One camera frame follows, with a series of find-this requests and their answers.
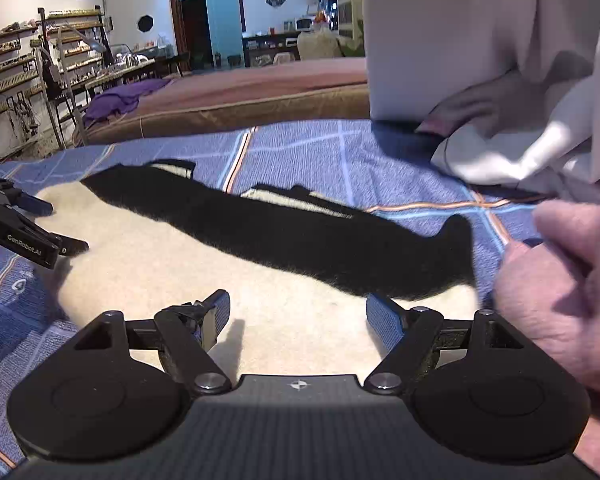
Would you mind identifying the wall shelves with small goods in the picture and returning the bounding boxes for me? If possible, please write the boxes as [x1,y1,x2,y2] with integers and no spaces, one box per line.
[0,7,106,128]

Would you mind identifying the blue plaid bedsheet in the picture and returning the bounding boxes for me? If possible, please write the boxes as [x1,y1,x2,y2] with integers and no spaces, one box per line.
[0,119,556,478]

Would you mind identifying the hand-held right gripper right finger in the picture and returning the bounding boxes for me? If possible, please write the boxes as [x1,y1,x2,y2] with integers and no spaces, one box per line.
[364,292,526,395]

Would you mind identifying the purple cloth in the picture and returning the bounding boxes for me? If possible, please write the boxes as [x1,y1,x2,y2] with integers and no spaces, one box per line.
[82,78,174,129]

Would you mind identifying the brown mattress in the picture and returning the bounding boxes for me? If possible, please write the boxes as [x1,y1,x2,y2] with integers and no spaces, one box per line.
[75,57,372,147]

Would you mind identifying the cream and black knit sweater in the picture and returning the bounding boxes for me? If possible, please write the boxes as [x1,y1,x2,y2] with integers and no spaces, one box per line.
[30,159,483,378]

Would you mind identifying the dark wooden cabinet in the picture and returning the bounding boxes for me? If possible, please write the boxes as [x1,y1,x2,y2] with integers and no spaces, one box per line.
[242,32,301,68]

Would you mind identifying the beige armchair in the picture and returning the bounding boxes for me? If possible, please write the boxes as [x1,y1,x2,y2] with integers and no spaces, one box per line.
[297,30,344,60]

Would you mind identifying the person's pink fleece leg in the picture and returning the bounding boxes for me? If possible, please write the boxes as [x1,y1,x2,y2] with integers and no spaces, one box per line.
[492,199,600,478]

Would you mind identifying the cluttered work table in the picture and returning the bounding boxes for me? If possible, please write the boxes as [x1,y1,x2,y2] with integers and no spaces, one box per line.
[86,57,157,92]

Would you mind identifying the brown door frame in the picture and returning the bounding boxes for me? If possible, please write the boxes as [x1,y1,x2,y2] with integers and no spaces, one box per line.
[168,0,246,74]

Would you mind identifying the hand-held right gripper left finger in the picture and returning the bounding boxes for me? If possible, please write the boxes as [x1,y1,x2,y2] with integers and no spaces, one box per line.
[74,289,232,395]

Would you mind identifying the tall lit display shelf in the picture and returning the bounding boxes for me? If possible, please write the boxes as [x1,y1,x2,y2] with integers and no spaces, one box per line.
[330,0,365,42]

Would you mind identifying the person's white sweater torso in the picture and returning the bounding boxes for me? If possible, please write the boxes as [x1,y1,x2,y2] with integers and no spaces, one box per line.
[362,0,600,201]

